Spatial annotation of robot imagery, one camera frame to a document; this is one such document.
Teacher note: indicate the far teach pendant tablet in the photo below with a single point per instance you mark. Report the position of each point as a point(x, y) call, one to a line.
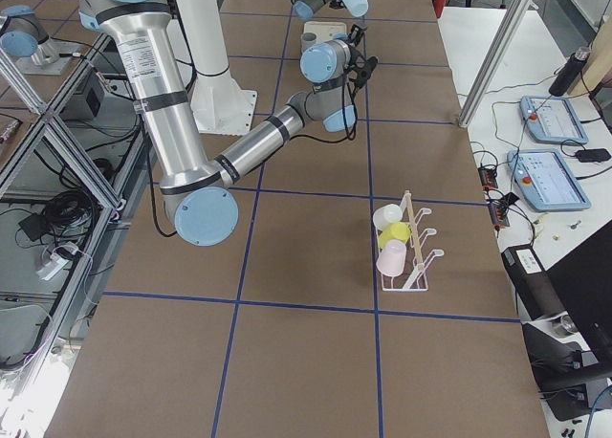
point(552, 120)

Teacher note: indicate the black monitor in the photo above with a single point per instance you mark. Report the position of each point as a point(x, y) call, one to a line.
point(582, 281)

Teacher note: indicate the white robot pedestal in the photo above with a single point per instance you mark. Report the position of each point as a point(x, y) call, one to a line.
point(220, 106)

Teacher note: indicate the near teach pendant tablet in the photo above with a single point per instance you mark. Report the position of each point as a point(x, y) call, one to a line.
point(546, 181)

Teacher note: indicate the black water bottle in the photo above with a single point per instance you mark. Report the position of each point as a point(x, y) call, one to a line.
point(570, 71)

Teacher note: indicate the pink plastic cup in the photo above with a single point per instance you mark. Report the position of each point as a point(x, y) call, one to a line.
point(392, 258)

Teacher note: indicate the black label box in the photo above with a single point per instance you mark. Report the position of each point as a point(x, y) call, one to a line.
point(531, 281)

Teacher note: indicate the cream plastic tray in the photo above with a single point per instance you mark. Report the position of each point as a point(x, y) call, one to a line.
point(325, 30)

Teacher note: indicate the aluminium frame post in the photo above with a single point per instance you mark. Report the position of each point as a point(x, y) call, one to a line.
point(492, 61)

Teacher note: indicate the grey plastic cup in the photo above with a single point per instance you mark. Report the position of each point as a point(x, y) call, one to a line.
point(307, 40)

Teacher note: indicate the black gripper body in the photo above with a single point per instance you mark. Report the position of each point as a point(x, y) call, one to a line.
point(354, 33)

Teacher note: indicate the yellow plastic cup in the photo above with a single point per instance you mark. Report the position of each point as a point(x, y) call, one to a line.
point(400, 231)

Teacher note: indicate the white plastic cup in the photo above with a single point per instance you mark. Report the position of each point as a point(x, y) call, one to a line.
point(387, 215)

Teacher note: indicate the white wire cup rack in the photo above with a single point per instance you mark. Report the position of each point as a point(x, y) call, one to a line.
point(417, 262)

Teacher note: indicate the teach pendant tablet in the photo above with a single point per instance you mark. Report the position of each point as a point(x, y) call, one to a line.
point(552, 120)
point(546, 181)

